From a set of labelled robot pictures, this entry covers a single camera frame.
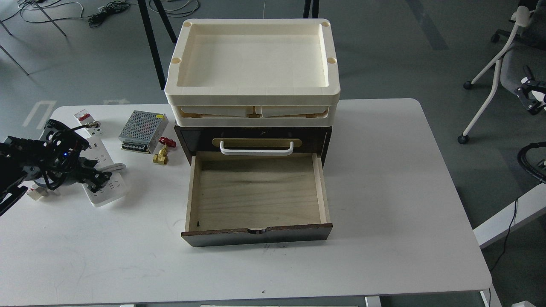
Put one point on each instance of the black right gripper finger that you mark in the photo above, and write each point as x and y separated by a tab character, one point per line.
531	94

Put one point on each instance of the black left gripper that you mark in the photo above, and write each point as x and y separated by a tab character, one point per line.
55	158

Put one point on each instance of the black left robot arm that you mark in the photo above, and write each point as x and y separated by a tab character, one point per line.
10	197

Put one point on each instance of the white red circuit breaker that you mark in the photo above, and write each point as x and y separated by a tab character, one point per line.
84	117

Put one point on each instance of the white metal connector part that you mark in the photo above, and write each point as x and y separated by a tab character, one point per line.
36	192

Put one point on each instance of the white grey office chair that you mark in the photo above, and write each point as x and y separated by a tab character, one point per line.
523	55

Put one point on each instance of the metal mesh power supply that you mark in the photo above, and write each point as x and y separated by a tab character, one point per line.
142	131

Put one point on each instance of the open wooden drawer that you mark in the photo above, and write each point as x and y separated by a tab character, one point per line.
256	199

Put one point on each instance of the cream plastic stacked trays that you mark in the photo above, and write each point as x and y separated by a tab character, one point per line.
254	73

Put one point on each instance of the brass valve red handle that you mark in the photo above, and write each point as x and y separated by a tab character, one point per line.
161	158

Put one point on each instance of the white drawer handle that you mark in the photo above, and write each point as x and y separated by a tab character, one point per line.
256	152

